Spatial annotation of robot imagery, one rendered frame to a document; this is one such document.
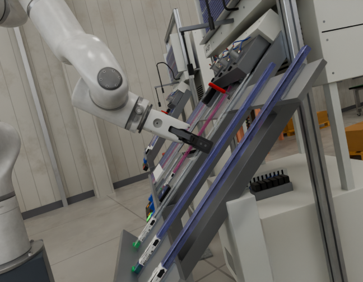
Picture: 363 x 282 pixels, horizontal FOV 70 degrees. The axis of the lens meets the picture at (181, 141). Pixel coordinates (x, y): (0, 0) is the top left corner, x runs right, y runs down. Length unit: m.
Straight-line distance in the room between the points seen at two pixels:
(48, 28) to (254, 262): 0.66
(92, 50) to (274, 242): 0.79
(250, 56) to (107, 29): 4.70
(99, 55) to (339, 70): 0.78
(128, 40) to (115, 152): 2.20
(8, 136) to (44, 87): 4.05
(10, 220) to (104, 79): 0.56
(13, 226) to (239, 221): 0.66
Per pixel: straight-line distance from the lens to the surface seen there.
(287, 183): 1.11
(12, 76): 5.03
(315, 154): 0.93
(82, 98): 0.60
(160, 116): 0.57
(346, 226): 1.11
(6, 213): 0.93
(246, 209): 0.55
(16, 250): 0.95
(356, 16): 1.13
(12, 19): 0.91
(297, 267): 1.05
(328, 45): 1.03
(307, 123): 0.91
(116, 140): 5.03
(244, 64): 0.91
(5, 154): 0.95
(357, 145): 3.79
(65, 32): 0.66
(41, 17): 0.70
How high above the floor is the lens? 1.00
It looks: 5 degrees down
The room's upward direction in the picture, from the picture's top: 13 degrees counter-clockwise
